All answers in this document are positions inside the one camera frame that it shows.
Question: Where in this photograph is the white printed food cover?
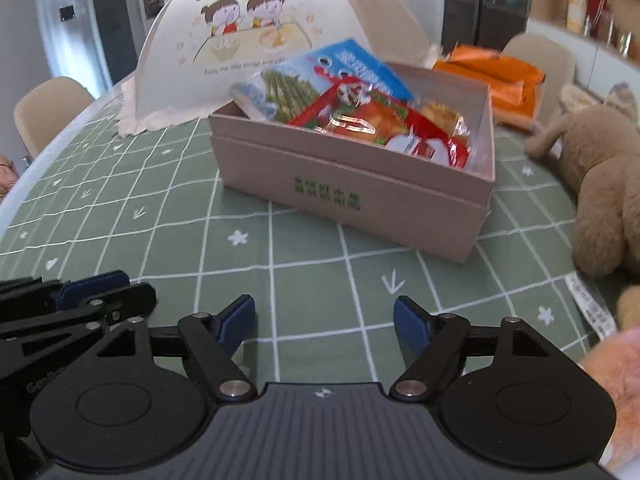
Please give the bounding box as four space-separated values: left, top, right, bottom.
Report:
117 0 441 138

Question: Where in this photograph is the white cabinet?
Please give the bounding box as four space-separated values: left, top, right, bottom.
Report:
529 16 640 111

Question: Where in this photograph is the dark door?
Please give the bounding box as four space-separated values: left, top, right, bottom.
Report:
88 0 137 87

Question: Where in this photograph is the white printed fabric label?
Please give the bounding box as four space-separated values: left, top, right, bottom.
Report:
564 272 617 347

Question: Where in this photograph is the green checked tablecloth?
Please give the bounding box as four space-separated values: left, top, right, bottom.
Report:
0 75 640 396

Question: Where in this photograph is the pink cardboard box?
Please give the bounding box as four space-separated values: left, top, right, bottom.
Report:
209 62 496 266

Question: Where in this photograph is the brown plush toy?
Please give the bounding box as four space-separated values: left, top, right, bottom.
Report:
524 82 640 331

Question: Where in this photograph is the peach plush toy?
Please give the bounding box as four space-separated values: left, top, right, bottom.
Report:
577 327 640 473

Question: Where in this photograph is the red white snack packet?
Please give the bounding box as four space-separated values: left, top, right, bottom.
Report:
287 77 418 147

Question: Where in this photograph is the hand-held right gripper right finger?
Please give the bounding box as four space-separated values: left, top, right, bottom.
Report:
390 295 558 403

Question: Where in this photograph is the beige chair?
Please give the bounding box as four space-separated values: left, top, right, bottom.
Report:
500 32 577 128
14 76 97 157

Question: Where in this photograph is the dark refrigerator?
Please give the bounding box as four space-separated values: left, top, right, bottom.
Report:
441 0 537 55

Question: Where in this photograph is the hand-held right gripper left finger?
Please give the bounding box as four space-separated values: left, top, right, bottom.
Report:
95 294 257 403

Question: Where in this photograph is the orange snack bag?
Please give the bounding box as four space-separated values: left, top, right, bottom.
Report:
432 57 547 133
447 44 503 67

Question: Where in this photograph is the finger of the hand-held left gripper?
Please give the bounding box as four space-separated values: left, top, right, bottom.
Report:
0 270 131 312
0 282 158 352

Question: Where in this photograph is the blue snack packet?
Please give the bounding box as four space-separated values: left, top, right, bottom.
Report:
230 37 416 125

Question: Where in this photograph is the yellow sauce bottle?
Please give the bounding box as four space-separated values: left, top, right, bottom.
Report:
566 0 591 34

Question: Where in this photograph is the white knitted cloth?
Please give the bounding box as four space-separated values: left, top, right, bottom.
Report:
557 83 602 117

